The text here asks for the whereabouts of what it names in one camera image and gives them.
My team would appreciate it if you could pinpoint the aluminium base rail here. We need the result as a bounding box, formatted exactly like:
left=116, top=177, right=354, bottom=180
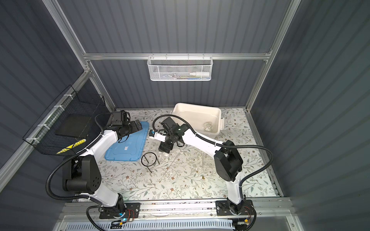
left=57, top=197, right=297, bottom=222

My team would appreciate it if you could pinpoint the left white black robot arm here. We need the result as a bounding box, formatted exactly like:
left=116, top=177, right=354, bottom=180
left=45, top=110, right=142, bottom=215

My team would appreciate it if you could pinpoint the clear glass flask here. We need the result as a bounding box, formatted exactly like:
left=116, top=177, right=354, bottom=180
left=203, top=122, right=213, bottom=132

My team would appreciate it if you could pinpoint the white wire mesh basket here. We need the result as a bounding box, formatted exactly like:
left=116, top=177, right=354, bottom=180
left=147, top=56, right=214, bottom=81

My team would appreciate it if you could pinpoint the black wire ring stand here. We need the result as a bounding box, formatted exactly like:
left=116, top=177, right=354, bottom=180
left=141, top=152, right=160, bottom=173

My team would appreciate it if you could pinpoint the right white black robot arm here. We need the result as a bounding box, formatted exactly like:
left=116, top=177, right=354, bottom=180
left=150, top=114, right=274, bottom=215

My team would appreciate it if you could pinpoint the white bottle in basket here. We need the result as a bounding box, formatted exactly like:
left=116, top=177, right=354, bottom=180
left=189, top=72, right=211, bottom=79

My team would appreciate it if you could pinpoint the black pad in basket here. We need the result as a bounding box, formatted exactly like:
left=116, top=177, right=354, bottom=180
left=55, top=114, right=92, bottom=139

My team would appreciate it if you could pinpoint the white plastic storage bin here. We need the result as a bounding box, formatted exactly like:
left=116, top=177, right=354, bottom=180
left=171, top=103, right=225, bottom=139

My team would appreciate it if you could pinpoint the blue plastic lid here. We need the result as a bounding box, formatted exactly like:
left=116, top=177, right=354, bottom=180
left=105, top=121, right=149, bottom=161

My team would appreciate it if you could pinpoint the black wire basket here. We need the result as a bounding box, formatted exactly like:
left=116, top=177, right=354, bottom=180
left=23, top=81, right=109, bottom=156

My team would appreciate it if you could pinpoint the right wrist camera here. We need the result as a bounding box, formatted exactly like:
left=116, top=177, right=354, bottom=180
left=148, top=130, right=166, bottom=142

